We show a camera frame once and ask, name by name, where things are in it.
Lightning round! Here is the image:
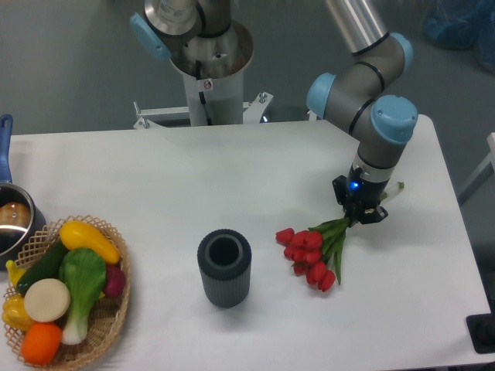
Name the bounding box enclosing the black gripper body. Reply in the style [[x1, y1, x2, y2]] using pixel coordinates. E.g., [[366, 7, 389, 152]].
[[345, 164, 391, 211]]

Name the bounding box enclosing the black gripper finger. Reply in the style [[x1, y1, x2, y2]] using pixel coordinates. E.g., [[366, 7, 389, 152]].
[[354, 205, 387, 225], [332, 175, 354, 221]]

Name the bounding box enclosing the red tulip bouquet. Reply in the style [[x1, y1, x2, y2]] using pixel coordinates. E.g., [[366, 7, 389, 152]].
[[275, 216, 357, 292]]

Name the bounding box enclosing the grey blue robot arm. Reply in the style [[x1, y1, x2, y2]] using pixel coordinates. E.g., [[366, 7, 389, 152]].
[[130, 1, 418, 224]]

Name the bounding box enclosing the dark grey ribbed vase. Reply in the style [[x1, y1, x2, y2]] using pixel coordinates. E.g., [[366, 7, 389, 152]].
[[196, 229, 252, 308]]

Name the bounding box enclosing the black device at table edge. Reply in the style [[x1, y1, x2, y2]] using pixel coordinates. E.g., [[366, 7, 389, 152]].
[[466, 314, 494, 354]]

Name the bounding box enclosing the blue plastic bag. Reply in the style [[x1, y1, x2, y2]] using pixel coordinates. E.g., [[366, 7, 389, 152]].
[[422, 1, 494, 73]]

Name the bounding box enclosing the red radish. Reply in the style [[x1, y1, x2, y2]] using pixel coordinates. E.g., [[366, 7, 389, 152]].
[[102, 265, 126, 298]]

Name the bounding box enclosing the green bok choy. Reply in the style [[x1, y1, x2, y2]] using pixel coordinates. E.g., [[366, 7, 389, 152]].
[[59, 247, 106, 345]]

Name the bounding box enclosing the yellow squash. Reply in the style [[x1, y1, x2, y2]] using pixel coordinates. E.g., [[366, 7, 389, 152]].
[[59, 220, 121, 264]]

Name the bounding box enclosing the woven wicker basket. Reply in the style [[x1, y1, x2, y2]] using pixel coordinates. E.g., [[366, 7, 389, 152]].
[[1, 216, 131, 370]]

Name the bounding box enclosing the dark green cucumber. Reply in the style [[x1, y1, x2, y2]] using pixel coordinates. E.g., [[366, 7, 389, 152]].
[[15, 240, 69, 295]]

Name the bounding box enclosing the beige round bun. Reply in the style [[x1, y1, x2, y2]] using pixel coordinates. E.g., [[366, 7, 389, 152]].
[[24, 278, 70, 322]]

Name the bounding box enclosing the yellow banana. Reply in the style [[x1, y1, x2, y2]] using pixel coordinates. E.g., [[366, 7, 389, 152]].
[[5, 260, 26, 287]]

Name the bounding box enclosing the orange fruit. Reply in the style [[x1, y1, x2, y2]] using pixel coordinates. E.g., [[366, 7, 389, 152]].
[[20, 322, 63, 366]]

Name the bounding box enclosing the yellow bell pepper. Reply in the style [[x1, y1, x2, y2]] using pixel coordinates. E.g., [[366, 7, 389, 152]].
[[2, 294, 35, 332]]

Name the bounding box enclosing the white furniture frame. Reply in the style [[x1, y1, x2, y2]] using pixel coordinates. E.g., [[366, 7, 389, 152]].
[[457, 132, 494, 206]]

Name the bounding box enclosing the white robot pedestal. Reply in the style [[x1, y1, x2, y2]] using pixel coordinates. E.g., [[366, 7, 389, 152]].
[[130, 14, 276, 127]]

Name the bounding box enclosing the blue handled saucepan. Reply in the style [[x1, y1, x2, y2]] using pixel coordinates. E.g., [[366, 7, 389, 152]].
[[1, 114, 46, 271]]

